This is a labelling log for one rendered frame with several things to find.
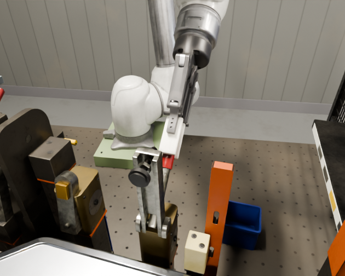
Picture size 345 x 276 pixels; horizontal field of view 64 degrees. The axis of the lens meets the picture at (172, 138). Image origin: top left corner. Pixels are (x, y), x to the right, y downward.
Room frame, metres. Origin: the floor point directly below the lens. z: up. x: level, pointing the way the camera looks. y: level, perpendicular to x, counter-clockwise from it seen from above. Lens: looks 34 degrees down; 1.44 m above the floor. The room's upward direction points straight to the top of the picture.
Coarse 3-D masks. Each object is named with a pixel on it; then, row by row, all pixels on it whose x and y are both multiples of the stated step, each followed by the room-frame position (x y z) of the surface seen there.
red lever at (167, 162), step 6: (162, 156) 0.38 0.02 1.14; (168, 156) 0.38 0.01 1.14; (174, 156) 0.39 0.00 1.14; (168, 162) 0.37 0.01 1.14; (168, 168) 0.36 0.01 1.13; (168, 174) 0.36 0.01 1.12; (150, 216) 0.31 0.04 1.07; (156, 216) 0.30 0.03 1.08; (150, 222) 0.30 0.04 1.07; (156, 222) 0.30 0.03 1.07
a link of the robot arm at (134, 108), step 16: (128, 80) 0.99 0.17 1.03; (144, 80) 1.01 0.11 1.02; (112, 96) 0.97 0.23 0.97; (128, 96) 0.93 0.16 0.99; (144, 96) 0.95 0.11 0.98; (112, 112) 0.96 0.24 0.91; (128, 112) 0.92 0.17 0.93; (144, 112) 0.94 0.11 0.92; (160, 112) 0.99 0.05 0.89; (128, 128) 0.92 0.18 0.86; (144, 128) 0.95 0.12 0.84
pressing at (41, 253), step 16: (32, 240) 0.31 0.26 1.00; (48, 240) 0.31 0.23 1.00; (64, 240) 0.31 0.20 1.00; (0, 256) 0.28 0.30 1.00; (16, 256) 0.28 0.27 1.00; (32, 256) 0.28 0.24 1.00; (48, 256) 0.28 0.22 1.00; (64, 256) 0.28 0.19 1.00; (80, 256) 0.28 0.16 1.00; (96, 256) 0.28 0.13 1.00; (112, 256) 0.28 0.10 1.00; (0, 272) 0.25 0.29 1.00; (16, 272) 0.25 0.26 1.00; (32, 272) 0.25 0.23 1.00; (48, 272) 0.25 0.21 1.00; (64, 272) 0.25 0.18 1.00; (80, 272) 0.25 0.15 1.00; (96, 272) 0.25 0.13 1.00; (112, 272) 0.25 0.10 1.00; (128, 272) 0.25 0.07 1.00; (144, 272) 0.25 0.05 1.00; (160, 272) 0.25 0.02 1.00; (176, 272) 0.25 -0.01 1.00
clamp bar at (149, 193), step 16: (144, 160) 0.29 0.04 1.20; (160, 160) 0.29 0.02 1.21; (128, 176) 0.26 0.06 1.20; (144, 176) 0.26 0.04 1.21; (160, 176) 0.29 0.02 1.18; (144, 192) 0.30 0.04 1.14; (160, 192) 0.29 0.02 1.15; (144, 208) 0.29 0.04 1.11; (160, 208) 0.28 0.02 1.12; (144, 224) 0.29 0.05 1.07; (160, 224) 0.29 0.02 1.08
